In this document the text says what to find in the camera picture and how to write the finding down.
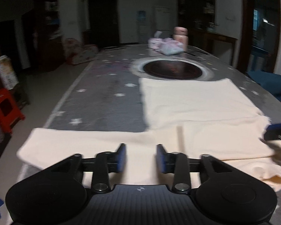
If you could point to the dark wood display cabinet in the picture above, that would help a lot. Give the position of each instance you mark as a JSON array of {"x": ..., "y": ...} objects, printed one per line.
[{"x": 194, "y": 7}]

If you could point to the round built-in induction cooktop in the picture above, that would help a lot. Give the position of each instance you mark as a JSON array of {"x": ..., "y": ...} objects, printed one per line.
[{"x": 173, "y": 69}]

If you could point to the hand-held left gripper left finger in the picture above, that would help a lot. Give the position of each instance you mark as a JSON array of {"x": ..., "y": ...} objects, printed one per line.
[{"x": 121, "y": 158}]

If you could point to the blue sofa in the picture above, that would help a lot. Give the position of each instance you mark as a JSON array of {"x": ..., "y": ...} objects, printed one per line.
[{"x": 269, "y": 82}]

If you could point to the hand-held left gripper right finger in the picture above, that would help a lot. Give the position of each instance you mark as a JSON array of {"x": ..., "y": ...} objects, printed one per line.
[{"x": 161, "y": 158}]

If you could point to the white tissue pack with flap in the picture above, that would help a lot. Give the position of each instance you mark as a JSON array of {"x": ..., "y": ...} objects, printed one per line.
[{"x": 154, "y": 42}]

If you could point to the dark wood bookcase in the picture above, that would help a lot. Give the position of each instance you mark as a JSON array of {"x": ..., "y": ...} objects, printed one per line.
[{"x": 49, "y": 39}]

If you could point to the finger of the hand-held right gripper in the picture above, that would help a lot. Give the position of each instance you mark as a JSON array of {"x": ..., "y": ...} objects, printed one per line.
[
  {"x": 277, "y": 126},
  {"x": 275, "y": 136}
]

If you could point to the small wooden stool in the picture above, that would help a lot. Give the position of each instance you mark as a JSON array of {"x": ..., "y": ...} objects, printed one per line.
[{"x": 22, "y": 96}]

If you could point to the white paper bag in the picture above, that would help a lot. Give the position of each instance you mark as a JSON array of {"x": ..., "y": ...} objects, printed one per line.
[{"x": 7, "y": 72}]

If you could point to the cream sweatshirt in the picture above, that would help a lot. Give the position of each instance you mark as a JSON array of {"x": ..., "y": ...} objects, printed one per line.
[{"x": 189, "y": 103}]

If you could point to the pink bottle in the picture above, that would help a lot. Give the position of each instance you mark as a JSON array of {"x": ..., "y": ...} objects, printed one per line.
[{"x": 180, "y": 38}]

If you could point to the dark wooden door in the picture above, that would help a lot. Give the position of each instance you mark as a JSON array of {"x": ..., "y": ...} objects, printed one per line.
[{"x": 104, "y": 21}]

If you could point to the dark wooden side desk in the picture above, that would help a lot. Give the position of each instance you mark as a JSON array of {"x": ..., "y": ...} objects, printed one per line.
[{"x": 215, "y": 37}]

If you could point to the red plastic stool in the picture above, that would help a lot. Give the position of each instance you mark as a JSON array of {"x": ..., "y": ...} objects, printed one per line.
[{"x": 4, "y": 112}]

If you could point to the grey star-print tablecloth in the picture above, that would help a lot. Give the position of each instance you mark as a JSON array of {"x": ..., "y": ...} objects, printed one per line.
[{"x": 103, "y": 107}]

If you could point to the water dispenser with blue bottle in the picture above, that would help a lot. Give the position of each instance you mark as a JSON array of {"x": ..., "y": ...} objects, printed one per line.
[{"x": 141, "y": 25}]

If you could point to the patterned kids sofa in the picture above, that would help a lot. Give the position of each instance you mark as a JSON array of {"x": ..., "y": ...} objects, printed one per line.
[{"x": 80, "y": 52}]

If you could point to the white refrigerator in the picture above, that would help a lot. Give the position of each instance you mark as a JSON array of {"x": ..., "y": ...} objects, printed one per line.
[{"x": 162, "y": 21}]

